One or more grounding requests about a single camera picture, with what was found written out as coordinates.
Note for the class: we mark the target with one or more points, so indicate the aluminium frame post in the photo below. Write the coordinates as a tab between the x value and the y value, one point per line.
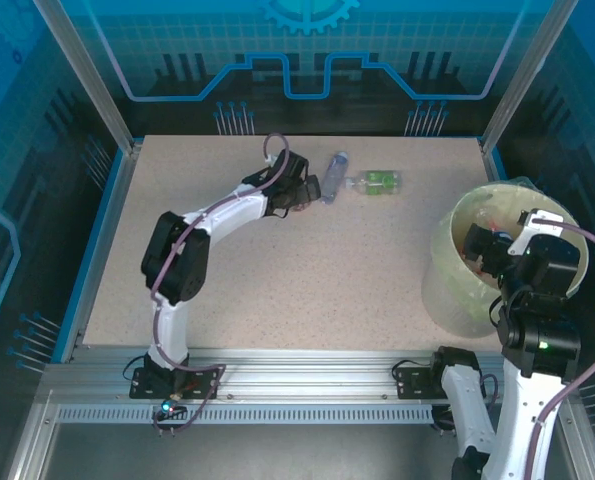
527	75
87	75

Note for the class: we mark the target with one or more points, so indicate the aluminium frame leg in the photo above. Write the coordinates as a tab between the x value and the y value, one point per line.
589	450
27	440

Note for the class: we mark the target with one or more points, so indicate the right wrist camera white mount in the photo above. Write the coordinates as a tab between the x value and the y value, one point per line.
542	222

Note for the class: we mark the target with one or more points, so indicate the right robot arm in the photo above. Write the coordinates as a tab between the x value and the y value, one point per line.
522	425

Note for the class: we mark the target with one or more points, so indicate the pale yellow plastic bin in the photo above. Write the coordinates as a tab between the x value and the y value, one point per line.
452	300

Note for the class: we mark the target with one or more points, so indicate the aluminium front rail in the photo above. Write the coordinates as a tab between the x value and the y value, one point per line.
302	375

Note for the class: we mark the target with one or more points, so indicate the green label clear bottle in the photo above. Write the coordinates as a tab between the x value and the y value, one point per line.
377	181

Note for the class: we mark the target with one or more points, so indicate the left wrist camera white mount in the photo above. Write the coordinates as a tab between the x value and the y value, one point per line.
278	160

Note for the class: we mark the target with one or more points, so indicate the grey metal base plate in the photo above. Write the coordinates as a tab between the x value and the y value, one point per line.
302	455

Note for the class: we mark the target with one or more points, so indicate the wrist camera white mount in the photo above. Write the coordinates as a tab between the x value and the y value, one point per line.
278	160
542	222

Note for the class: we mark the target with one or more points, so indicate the pale blue clear bottle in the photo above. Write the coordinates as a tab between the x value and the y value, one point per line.
334	180

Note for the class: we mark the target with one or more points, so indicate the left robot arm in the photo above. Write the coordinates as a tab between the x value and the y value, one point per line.
177	260

